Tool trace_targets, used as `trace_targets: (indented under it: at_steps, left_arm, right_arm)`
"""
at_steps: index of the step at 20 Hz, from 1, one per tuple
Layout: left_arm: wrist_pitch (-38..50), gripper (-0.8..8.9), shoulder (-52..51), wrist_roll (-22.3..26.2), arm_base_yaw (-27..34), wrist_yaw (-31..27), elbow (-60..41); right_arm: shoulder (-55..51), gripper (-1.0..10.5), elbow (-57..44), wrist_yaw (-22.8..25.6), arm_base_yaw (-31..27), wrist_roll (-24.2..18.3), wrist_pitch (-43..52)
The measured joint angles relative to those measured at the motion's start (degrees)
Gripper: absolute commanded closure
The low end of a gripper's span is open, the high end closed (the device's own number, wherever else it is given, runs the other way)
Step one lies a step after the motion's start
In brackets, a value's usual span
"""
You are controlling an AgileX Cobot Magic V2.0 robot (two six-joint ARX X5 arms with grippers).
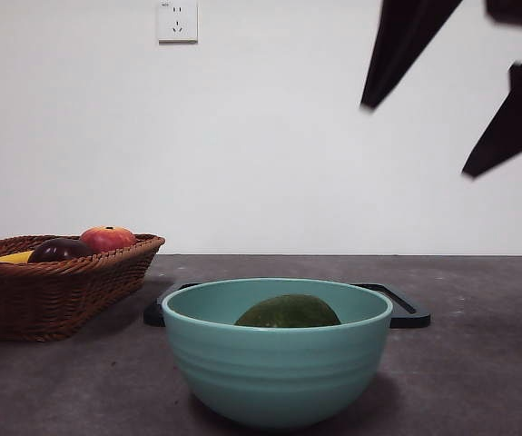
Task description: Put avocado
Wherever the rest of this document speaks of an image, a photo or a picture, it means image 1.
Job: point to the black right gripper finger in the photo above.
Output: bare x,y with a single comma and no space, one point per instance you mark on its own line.
521,118
401,41

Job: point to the green avocado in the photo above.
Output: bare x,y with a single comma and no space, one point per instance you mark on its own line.
288,313

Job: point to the teal ceramic bowl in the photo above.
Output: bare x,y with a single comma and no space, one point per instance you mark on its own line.
274,377

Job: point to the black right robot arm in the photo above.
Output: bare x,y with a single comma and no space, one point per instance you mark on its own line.
519,13

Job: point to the dark rectangular tray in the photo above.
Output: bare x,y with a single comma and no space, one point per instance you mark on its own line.
408,318

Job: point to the red yellow apple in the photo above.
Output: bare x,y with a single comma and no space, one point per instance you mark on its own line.
108,238

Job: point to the dark purple plum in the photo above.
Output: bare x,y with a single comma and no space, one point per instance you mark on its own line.
61,250

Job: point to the brown wicker basket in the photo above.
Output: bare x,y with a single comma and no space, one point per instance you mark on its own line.
38,300

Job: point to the yellow banana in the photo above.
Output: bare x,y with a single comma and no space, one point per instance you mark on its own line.
11,258

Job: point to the white wall socket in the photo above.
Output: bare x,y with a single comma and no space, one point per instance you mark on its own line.
178,27

